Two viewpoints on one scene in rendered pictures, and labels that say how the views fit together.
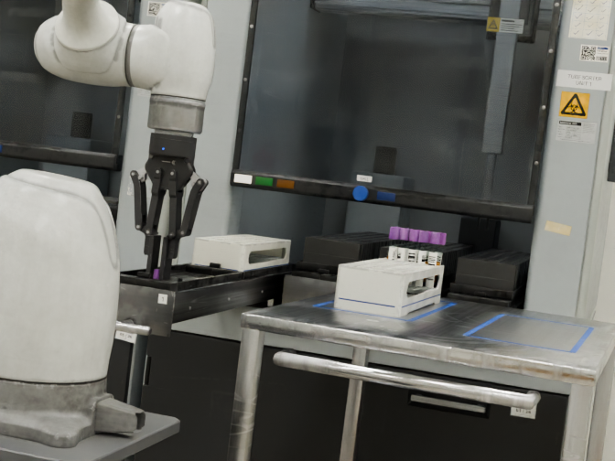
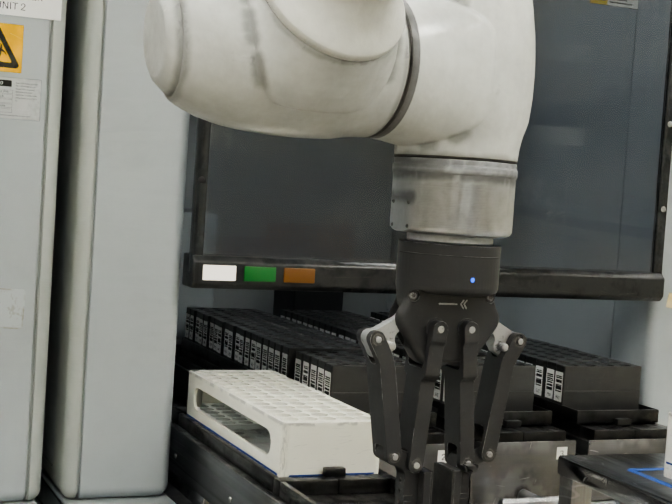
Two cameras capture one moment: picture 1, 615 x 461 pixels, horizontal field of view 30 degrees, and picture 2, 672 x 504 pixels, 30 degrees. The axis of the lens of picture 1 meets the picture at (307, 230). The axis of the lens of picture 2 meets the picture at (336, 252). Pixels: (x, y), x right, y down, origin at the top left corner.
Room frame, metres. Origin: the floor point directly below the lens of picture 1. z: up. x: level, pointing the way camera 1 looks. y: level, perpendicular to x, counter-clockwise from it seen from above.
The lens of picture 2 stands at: (1.21, 0.88, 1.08)
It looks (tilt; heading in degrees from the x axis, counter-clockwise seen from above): 3 degrees down; 321
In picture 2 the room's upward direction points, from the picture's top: 4 degrees clockwise
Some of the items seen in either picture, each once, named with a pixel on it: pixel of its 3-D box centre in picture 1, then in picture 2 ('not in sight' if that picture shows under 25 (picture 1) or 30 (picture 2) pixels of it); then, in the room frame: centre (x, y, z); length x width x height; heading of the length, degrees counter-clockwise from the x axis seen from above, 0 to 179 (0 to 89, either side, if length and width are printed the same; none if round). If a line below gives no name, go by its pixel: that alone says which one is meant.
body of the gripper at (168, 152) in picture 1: (170, 162); (445, 302); (1.87, 0.23, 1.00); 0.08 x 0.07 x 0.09; 74
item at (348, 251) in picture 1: (331, 255); (372, 390); (2.27, -0.05, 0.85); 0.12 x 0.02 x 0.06; 75
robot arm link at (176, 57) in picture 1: (176, 49); (448, 50); (1.87, 0.25, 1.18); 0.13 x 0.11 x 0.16; 82
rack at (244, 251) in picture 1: (243, 254); (275, 423); (2.22, 0.12, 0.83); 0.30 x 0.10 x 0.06; 164
